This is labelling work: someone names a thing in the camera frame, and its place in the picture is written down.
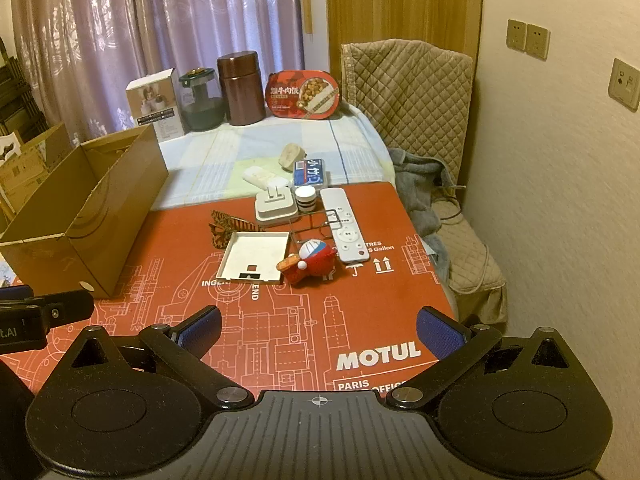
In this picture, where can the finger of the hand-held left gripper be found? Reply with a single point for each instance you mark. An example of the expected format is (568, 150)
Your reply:
(70, 306)
(15, 293)

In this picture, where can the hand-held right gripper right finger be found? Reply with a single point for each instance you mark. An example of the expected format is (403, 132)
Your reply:
(440, 332)

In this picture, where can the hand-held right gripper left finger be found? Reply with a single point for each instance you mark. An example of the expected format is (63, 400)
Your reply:
(200, 329)

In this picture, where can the brown cardboard box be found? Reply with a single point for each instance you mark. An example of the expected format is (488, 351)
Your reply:
(120, 195)

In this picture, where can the white remote control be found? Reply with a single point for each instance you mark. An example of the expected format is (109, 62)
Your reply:
(345, 230)

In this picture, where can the white charger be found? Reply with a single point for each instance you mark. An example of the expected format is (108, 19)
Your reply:
(275, 205)

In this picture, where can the white taped rectangular case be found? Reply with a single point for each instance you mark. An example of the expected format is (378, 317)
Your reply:
(260, 176)

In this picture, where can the blue label floss box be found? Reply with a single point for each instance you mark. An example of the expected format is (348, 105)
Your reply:
(310, 172)

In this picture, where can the beige plug adapter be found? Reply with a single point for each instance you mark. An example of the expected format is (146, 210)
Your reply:
(292, 156)

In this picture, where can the striped butterfly hair clip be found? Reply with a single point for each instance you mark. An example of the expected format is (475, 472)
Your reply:
(222, 230)

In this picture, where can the red printed desk mat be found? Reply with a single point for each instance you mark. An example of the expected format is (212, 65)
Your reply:
(150, 240)

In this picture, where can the stacked cardboard boxes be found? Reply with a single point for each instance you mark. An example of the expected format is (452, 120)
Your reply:
(25, 170)

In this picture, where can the red plush toy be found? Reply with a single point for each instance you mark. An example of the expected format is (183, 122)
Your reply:
(315, 265)

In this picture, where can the grey towel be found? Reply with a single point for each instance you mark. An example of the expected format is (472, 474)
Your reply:
(415, 185)

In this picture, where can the white carved board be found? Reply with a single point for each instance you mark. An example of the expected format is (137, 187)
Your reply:
(10, 142)

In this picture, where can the small white lid jar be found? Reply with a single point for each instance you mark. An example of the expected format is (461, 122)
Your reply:
(305, 197)

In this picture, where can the pale plaid blanket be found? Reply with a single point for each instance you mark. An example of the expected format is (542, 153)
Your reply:
(225, 155)

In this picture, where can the dark wooden rack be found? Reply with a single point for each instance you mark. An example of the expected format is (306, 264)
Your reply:
(20, 100)

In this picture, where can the white product box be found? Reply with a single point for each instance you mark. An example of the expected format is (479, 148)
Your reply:
(155, 105)

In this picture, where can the dark green glass jar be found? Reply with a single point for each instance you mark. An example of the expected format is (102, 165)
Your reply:
(202, 110)

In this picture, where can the brown metal canister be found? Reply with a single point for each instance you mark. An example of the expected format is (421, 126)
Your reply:
(242, 90)

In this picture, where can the beige quilted chair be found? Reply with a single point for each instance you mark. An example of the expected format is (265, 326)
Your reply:
(415, 90)

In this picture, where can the red instant meal box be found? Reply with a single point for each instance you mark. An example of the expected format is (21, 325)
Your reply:
(302, 95)

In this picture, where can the lilac patterned curtain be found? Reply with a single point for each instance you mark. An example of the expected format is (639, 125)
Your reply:
(125, 35)

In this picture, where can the wooden wardrobe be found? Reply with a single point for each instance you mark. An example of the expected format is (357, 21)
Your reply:
(400, 5)

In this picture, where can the beige wall socket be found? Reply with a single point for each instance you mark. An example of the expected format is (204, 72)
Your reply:
(624, 84)
(537, 41)
(516, 35)

